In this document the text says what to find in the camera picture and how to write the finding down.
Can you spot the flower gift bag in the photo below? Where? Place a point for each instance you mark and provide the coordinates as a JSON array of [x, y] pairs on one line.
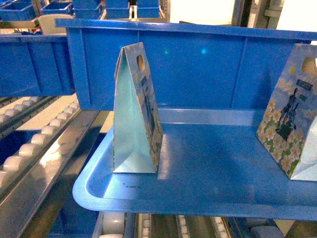
[[288, 129], [137, 131]]

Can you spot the grey office chair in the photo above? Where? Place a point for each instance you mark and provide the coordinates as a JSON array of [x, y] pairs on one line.
[[47, 24]]

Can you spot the large blue plastic bin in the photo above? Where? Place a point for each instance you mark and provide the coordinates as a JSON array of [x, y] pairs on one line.
[[192, 66]]

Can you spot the white roller conveyor rail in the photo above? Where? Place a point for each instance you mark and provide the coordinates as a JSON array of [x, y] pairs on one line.
[[22, 158]]

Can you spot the blue bin at left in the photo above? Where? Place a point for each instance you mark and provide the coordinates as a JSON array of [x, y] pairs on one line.
[[35, 65]]

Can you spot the blue plastic tray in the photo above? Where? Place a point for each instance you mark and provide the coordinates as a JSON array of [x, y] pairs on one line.
[[211, 164]]

